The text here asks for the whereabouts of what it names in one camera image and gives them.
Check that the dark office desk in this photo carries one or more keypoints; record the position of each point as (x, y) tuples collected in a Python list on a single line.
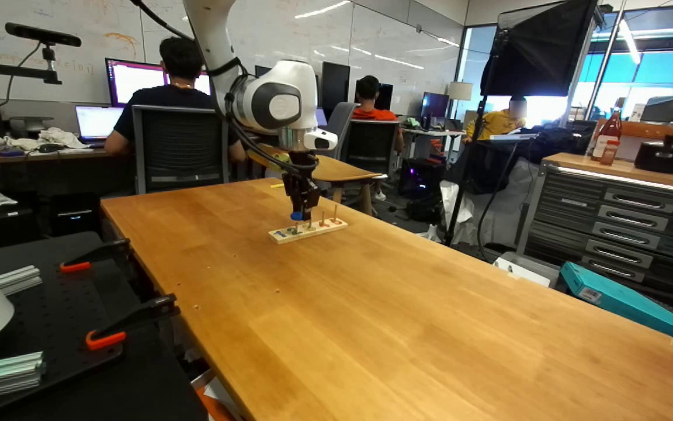
[(40, 168)]

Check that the black perforated side board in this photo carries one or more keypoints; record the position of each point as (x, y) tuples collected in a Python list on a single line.
[(64, 336)]

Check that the person in orange shirt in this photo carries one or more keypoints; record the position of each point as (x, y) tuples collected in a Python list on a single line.
[(370, 100)]

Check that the black camera on boom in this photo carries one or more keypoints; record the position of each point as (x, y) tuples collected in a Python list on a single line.
[(40, 36)]

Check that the long aluminium extrusion bar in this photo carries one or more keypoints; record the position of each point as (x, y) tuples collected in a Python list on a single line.
[(1, 376)]

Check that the person in yellow shirt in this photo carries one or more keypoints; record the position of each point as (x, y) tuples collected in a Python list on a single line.
[(501, 119)]

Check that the small round wooden table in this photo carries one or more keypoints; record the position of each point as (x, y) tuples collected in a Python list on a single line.
[(348, 169)]

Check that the black office chair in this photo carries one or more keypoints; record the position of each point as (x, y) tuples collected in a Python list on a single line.
[(370, 146)]

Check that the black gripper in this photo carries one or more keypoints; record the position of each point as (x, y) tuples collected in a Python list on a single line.
[(301, 165)]

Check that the black clamp with orange tip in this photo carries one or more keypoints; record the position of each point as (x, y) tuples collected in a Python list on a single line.
[(86, 259), (129, 320)]

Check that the person in black shirt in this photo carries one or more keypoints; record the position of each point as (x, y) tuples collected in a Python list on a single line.
[(169, 94)]

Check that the grey mesh office chair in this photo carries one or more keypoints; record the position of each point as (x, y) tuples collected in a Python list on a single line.
[(178, 143)]

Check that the red and white bottle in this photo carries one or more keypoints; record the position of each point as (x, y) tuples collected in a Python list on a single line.
[(607, 141)]

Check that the light wooden peg holder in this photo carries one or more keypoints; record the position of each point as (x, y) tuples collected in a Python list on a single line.
[(328, 227)]

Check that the purple lit computer monitor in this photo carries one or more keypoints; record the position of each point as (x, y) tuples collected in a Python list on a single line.
[(136, 80)]

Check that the small blue round lid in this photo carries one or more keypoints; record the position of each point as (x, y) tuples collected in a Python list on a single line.
[(300, 216)]

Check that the short aluminium extrusion bar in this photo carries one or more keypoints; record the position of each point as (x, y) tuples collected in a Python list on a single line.
[(17, 279)]

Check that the teal plastic case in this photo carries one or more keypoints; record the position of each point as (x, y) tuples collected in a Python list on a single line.
[(630, 303)]

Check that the white table lamp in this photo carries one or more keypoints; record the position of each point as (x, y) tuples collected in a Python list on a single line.
[(459, 91)]

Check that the black softbox studio light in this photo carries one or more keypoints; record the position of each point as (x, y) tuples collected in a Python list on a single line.
[(538, 50)]

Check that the grey metal drawer cabinet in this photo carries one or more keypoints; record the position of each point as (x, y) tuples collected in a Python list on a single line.
[(623, 223)]

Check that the light grey swivel chair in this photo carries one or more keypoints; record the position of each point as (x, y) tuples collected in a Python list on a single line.
[(338, 125)]

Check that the open laptop with white screen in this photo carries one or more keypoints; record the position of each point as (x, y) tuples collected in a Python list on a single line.
[(97, 123)]

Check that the tall black monitor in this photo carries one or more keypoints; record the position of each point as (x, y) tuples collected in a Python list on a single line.
[(334, 87)]

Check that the white box on floor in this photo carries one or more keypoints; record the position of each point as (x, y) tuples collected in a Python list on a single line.
[(523, 271)]

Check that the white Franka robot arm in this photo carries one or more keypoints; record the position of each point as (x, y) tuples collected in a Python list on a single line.
[(268, 96)]

